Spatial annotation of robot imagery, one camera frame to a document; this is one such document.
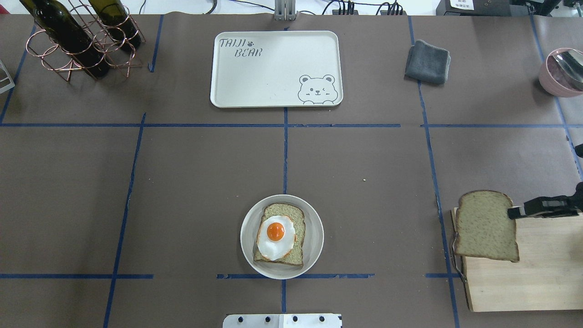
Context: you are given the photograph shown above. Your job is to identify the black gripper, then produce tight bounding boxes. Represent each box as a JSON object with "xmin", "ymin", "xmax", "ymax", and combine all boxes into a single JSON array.
[{"xmin": 507, "ymin": 181, "xmax": 583, "ymax": 220}]

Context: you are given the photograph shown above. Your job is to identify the wooden cutting board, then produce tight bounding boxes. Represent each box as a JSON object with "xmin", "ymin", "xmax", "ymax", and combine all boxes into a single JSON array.
[{"xmin": 458, "ymin": 215, "xmax": 583, "ymax": 312}]

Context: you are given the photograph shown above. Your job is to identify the copper wire bottle rack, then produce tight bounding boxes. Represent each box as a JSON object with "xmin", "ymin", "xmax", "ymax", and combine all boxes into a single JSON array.
[{"xmin": 26, "ymin": 0, "xmax": 145, "ymax": 82}]

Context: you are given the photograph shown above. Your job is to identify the bread slice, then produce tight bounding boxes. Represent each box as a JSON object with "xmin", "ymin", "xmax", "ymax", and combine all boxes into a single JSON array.
[
  {"xmin": 454, "ymin": 190, "xmax": 519, "ymax": 263},
  {"xmin": 254, "ymin": 203, "xmax": 306, "ymax": 267}
]

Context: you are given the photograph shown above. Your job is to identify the white bear serving tray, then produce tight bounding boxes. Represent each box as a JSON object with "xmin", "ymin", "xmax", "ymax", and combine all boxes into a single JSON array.
[{"xmin": 210, "ymin": 31, "xmax": 343, "ymax": 108}]

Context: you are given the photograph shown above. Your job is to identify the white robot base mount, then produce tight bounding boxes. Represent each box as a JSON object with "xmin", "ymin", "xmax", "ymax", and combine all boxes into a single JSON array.
[{"xmin": 222, "ymin": 313, "xmax": 343, "ymax": 328}]

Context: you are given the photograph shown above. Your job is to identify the fried egg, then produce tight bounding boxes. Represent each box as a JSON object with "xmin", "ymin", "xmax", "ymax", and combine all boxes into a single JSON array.
[{"xmin": 256, "ymin": 215, "xmax": 296, "ymax": 261}]

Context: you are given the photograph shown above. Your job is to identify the dark green wine bottle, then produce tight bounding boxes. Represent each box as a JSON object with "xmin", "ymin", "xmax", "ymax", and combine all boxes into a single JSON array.
[{"xmin": 20, "ymin": 0, "xmax": 110, "ymax": 78}]

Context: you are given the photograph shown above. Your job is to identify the grey folded cloth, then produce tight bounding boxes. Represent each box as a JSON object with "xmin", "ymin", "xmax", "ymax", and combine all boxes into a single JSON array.
[{"xmin": 404, "ymin": 39, "xmax": 450, "ymax": 85}]

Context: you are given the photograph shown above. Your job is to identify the pink bowl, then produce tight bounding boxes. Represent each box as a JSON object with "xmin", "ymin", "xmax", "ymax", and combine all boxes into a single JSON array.
[{"xmin": 538, "ymin": 47, "xmax": 582, "ymax": 97}]

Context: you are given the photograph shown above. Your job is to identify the bread slice on plate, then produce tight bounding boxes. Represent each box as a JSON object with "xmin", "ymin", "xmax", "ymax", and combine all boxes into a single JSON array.
[{"xmin": 254, "ymin": 203, "xmax": 306, "ymax": 267}]

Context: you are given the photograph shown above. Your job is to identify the metal scoop with handle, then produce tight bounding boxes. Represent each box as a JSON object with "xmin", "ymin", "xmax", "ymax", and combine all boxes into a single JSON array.
[{"xmin": 552, "ymin": 49, "xmax": 583, "ymax": 91}]

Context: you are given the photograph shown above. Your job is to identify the white round plate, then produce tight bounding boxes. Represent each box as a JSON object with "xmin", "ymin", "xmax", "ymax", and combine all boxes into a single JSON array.
[{"xmin": 240, "ymin": 195, "xmax": 324, "ymax": 280}]

